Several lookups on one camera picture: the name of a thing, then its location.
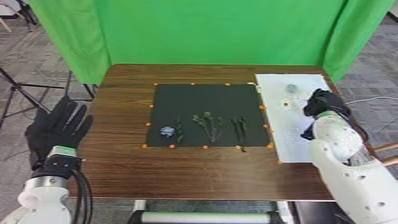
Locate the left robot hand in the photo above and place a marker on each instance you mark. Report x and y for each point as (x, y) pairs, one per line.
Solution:
(55, 128)

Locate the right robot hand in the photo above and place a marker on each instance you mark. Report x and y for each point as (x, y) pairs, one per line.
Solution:
(323, 101)

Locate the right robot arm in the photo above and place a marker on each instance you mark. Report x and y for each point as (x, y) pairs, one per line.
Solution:
(355, 180)

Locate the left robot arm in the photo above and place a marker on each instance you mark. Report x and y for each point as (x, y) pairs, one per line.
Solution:
(40, 203)

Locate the black tripod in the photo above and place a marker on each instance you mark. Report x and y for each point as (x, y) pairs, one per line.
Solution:
(23, 90)

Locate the white sheet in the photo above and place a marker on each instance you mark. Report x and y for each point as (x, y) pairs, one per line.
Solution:
(289, 146)

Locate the green sprig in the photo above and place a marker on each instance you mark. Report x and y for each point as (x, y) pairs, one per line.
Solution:
(238, 129)
(207, 126)
(177, 131)

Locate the dark mat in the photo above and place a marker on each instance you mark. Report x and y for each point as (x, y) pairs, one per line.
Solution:
(206, 103)

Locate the pale grey bar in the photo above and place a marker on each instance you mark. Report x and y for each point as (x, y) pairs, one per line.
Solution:
(204, 217)

